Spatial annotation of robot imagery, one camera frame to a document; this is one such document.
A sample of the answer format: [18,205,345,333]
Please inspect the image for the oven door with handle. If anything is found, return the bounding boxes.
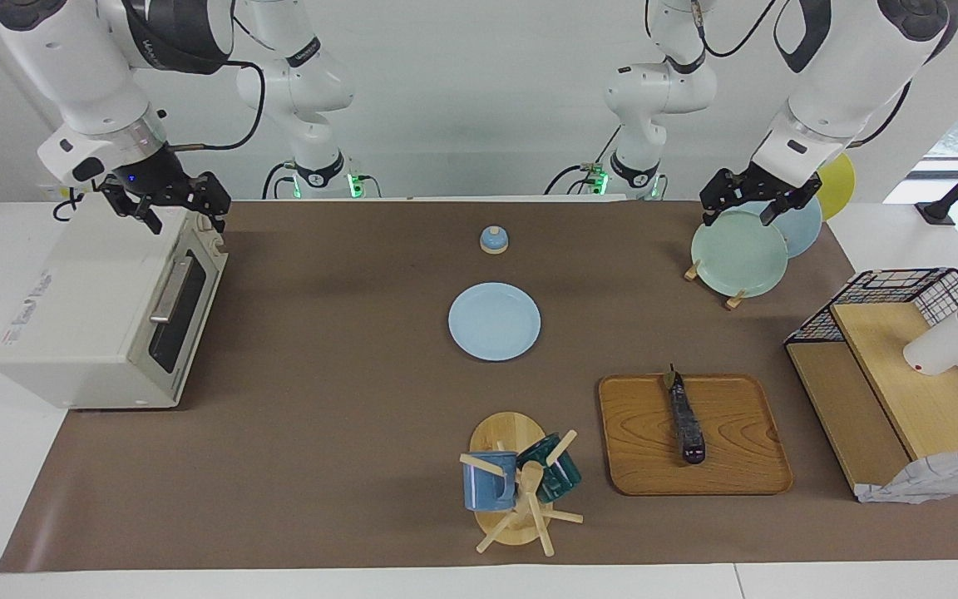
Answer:
[126,231,229,399]

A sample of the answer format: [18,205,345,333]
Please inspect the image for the dark purple eggplant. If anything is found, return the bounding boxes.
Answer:
[664,364,706,465]

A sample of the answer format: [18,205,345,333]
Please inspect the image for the white toaster oven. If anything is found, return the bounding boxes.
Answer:
[0,202,229,410]

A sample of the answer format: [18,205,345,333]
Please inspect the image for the light blue racked plate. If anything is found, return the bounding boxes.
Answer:
[766,197,823,259]

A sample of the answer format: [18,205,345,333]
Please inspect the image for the pale green plate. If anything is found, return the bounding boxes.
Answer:
[690,209,789,298]

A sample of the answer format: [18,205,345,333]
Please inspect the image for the yellow plate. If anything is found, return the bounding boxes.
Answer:
[816,153,856,221]

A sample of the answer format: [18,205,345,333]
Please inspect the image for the wooden plate rack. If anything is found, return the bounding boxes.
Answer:
[684,260,748,311]

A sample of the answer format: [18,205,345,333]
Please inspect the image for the brown table mat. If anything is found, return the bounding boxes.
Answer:
[0,198,958,573]

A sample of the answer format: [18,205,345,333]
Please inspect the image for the white cup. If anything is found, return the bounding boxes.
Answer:
[902,309,958,376]

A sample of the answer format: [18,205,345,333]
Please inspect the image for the wooden serving tray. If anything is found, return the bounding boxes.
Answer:
[598,374,794,497]

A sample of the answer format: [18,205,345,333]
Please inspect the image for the wooden shelf box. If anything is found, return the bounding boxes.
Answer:
[785,301,958,493]

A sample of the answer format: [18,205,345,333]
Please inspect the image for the wooden mug tree stand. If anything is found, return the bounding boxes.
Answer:
[459,411,585,557]

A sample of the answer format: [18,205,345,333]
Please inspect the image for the dark green mug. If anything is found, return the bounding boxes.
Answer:
[517,433,582,503]

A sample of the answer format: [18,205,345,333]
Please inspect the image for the grey checked cloth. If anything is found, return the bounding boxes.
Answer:
[855,448,958,505]

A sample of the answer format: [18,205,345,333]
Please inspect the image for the blue mug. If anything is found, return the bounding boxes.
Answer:
[462,452,518,512]

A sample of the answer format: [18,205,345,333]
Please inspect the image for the black right base cable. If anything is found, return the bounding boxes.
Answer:
[261,161,297,200]

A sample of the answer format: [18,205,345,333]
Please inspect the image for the black base cable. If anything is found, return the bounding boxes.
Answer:
[261,161,297,200]
[546,125,623,196]

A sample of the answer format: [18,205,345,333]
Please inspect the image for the coiled black power cable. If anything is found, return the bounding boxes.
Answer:
[52,187,106,221]

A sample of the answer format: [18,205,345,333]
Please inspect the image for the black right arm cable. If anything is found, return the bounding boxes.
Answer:
[159,60,268,152]

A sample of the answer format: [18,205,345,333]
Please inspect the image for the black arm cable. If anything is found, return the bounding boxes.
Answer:
[159,60,268,152]
[691,0,916,149]

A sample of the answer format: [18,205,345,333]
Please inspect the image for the black wire basket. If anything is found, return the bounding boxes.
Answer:
[784,267,958,442]

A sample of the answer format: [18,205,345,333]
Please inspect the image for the black left base cable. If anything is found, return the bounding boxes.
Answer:
[546,125,623,196]

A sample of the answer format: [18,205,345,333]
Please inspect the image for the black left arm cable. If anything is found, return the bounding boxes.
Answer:
[691,0,916,149]

